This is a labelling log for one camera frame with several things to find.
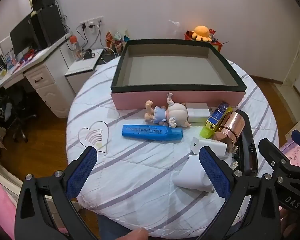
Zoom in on yellow highlighter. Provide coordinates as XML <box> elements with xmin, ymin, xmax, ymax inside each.
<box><xmin>199</xmin><ymin>106</ymin><xmax>234</xmax><ymax>138</ymax></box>

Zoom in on blue and white box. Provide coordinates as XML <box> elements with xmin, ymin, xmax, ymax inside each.
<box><xmin>5</xmin><ymin>51</ymin><xmax>17</xmax><ymax>68</ymax></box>

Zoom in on white wall outlet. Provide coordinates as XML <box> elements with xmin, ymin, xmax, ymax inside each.
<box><xmin>79</xmin><ymin>17</ymin><xmax>104</xmax><ymax>29</ymax></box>

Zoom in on pink fleece cloth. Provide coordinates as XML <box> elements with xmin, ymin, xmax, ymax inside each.
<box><xmin>0</xmin><ymin>174</ymin><xmax>23</xmax><ymax>240</ymax></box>

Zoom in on pink box with dark rim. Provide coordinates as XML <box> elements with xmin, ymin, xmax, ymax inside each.
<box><xmin>110</xmin><ymin>39</ymin><xmax>248</xmax><ymax>110</ymax></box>

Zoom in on black power cable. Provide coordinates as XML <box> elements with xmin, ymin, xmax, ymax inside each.
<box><xmin>76</xmin><ymin>24</ymin><xmax>89</xmax><ymax>49</ymax></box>

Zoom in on red desk item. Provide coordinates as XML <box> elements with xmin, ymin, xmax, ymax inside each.
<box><xmin>22</xmin><ymin>49</ymin><xmax>38</xmax><ymax>61</ymax></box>

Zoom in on clear plastic bag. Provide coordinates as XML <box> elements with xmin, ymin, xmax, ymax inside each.
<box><xmin>167</xmin><ymin>19</ymin><xmax>183</xmax><ymax>39</ymax></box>

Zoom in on white door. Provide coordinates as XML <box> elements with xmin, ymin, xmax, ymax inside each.
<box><xmin>282</xmin><ymin>25</ymin><xmax>300</xmax><ymax>88</ymax></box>

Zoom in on rose gold cylinder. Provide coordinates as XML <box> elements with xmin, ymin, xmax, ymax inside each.
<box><xmin>211</xmin><ymin>112</ymin><xmax>245</xmax><ymax>153</ymax></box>

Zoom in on person's right hand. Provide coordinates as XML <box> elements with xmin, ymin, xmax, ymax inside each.
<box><xmin>279</xmin><ymin>206</ymin><xmax>300</xmax><ymax>240</ymax></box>

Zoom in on red snack bag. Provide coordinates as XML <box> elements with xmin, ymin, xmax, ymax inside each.
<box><xmin>105</xmin><ymin>31</ymin><xmax>117</xmax><ymax>53</ymax></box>

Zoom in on person's left hand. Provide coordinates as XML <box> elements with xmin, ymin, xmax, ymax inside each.
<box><xmin>109</xmin><ymin>229</ymin><xmax>149</xmax><ymax>240</ymax></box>

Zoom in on black computer tower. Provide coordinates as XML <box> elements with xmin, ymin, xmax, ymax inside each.
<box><xmin>30</xmin><ymin>5</ymin><xmax>67</xmax><ymax>49</ymax></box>

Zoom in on pink embroidered blanket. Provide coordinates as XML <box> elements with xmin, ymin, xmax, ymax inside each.
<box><xmin>277</xmin><ymin>137</ymin><xmax>300</xmax><ymax>170</ymax></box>

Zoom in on white plug charger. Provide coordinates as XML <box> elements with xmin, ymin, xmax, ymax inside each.
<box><xmin>191</xmin><ymin>137</ymin><xmax>227</xmax><ymax>158</ymax></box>

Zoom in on blue and gold lighter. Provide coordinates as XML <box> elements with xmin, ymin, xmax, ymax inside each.
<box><xmin>206</xmin><ymin>101</ymin><xmax>232</xmax><ymax>132</ymax></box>

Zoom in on blue snack bag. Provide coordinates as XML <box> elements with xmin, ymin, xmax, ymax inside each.
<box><xmin>122</xmin><ymin>29</ymin><xmax>131</xmax><ymax>49</ymax></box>

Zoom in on black office chair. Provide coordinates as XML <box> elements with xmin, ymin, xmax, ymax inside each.
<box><xmin>0</xmin><ymin>87</ymin><xmax>38</xmax><ymax>143</ymax></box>

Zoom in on black computer monitor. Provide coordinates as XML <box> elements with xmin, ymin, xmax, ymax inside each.
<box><xmin>9</xmin><ymin>15</ymin><xmax>40</xmax><ymax>55</ymax></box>

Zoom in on small doll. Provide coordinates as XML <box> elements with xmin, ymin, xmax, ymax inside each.
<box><xmin>144</xmin><ymin>92</ymin><xmax>190</xmax><ymax>128</ymax></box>

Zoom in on clear bottle with orange cap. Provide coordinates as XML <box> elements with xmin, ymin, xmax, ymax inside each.
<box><xmin>69</xmin><ymin>35</ymin><xmax>82</xmax><ymax>61</ymax></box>

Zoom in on clear heart-shaped coaster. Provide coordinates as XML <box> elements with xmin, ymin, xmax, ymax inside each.
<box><xmin>78</xmin><ymin>121</ymin><xmax>110</xmax><ymax>155</ymax></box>

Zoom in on white desk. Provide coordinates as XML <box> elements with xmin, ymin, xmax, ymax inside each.
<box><xmin>0</xmin><ymin>34</ymin><xmax>77</xmax><ymax>119</ymax></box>

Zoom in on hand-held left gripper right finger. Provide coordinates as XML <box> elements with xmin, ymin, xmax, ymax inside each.
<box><xmin>199</xmin><ymin>146</ymin><xmax>282</xmax><ymax>240</ymax></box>

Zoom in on green and white snack bag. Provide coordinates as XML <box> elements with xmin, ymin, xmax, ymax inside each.
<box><xmin>114</xmin><ymin>30</ymin><xmax>124</xmax><ymax>54</ymax></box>

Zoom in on white side cabinet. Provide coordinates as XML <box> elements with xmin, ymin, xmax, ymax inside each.
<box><xmin>64</xmin><ymin>49</ymin><xmax>104</xmax><ymax>95</ymax></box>

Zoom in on blue rectangular packet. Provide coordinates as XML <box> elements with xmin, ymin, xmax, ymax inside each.
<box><xmin>122</xmin><ymin>124</ymin><xmax>183</xmax><ymax>143</ymax></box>

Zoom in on red plastic crate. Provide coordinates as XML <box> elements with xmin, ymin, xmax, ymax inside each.
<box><xmin>185</xmin><ymin>30</ymin><xmax>224</xmax><ymax>53</ymax></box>

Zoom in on black remote with back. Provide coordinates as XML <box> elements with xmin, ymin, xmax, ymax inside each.
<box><xmin>235</xmin><ymin>109</ymin><xmax>259</xmax><ymax>175</ymax></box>

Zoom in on orange octopus plush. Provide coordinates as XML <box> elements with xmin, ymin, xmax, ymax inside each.
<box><xmin>191</xmin><ymin>25</ymin><xmax>212</xmax><ymax>42</ymax></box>

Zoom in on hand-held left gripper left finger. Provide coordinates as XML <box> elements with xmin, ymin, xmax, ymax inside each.
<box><xmin>14</xmin><ymin>146</ymin><xmax>100</xmax><ymax>240</ymax></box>

